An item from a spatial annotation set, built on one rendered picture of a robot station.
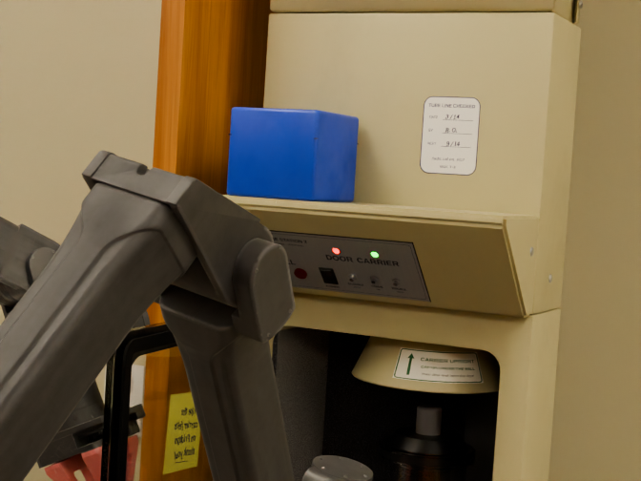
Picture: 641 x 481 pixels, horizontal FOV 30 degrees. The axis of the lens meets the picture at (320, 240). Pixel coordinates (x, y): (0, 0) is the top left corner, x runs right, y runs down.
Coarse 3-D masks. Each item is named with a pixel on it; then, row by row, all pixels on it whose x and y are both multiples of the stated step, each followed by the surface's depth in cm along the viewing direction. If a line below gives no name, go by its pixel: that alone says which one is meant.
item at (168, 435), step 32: (160, 352) 110; (160, 384) 111; (160, 416) 111; (192, 416) 118; (128, 448) 106; (160, 448) 112; (192, 448) 119; (128, 480) 106; (160, 480) 112; (192, 480) 119
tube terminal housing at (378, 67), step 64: (320, 64) 128; (384, 64) 125; (448, 64) 122; (512, 64) 119; (576, 64) 126; (384, 128) 125; (512, 128) 119; (384, 192) 126; (448, 192) 122; (512, 192) 120; (320, 320) 129; (384, 320) 126; (448, 320) 123; (512, 320) 120; (512, 384) 120; (512, 448) 120
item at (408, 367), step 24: (360, 360) 133; (384, 360) 129; (408, 360) 127; (432, 360) 127; (456, 360) 127; (480, 360) 128; (384, 384) 128; (408, 384) 126; (432, 384) 126; (456, 384) 126; (480, 384) 127
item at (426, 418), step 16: (432, 416) 133; (400, 432) 133; (416, 432) 134; (432, 432) 133; (448, 432) 135; (400, 448) 131; (416, 448) 130; (432, 448) 130; (448, 448) 131; (464, 448) 132
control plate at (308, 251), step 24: (288, 240) 121; (312, 240) 120; (336, 240) 118; (360, 240) 117; (384, 240) 116; (312, 264) 123; (336, 264) 121; (360, 264) 120; (384, 264) 118; (408, 264) 117; (312, 288) 126; (336, 288) 124; (360, 288) 123; (384, 288) 121; (408, 288) 120
